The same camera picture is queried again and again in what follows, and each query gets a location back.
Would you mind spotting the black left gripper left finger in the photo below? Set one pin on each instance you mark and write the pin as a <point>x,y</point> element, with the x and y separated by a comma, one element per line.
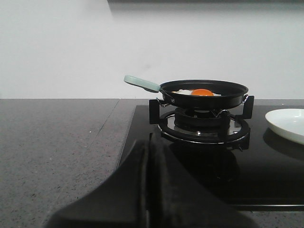
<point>119,202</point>

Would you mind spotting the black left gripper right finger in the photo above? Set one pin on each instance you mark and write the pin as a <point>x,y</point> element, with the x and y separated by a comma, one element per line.
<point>178,201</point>

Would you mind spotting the black frying pan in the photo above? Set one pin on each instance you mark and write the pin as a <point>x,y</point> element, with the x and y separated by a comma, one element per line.
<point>229,95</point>

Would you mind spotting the fried egg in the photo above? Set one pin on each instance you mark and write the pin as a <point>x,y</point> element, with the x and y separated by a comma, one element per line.
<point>197,92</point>

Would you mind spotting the white round plate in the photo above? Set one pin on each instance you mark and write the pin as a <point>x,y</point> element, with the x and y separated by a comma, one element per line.
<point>287,123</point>

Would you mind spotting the black burner with pan support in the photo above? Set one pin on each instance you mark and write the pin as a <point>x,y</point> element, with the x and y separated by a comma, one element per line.
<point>204,128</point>

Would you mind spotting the black glass gas cooktop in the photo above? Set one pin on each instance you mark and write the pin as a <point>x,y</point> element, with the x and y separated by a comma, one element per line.
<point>265,172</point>

